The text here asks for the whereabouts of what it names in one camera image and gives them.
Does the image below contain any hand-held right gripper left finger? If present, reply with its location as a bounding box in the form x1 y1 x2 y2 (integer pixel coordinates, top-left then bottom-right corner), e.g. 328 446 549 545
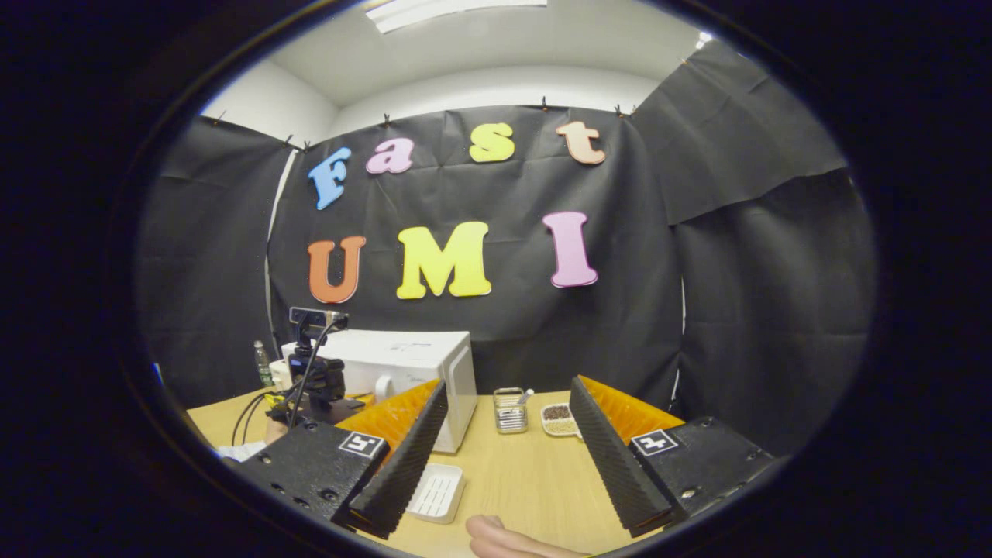
232 378 450 539

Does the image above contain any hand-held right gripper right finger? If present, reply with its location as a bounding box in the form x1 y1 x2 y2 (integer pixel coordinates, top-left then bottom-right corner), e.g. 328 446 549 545
568 375 780 537

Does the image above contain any white microwave oven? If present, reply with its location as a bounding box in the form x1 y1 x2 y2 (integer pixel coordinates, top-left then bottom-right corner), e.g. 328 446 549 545
281 329 479 454

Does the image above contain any white ribbed tray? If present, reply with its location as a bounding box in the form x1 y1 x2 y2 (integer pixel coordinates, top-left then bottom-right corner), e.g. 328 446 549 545
405 463 467 525

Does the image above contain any white divided dish with grains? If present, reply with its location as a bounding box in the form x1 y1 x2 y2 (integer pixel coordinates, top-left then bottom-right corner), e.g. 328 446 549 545
540 402 582 439

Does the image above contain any small clear container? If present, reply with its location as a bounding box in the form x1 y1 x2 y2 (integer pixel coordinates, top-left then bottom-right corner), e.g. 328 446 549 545
493 387 529 435

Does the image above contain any long ceiling light panel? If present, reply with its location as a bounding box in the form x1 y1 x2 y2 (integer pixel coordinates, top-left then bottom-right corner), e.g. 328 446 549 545
364 0 549 34

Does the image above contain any black cable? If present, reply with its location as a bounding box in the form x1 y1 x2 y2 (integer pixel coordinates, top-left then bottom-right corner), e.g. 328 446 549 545
231 384 291 446

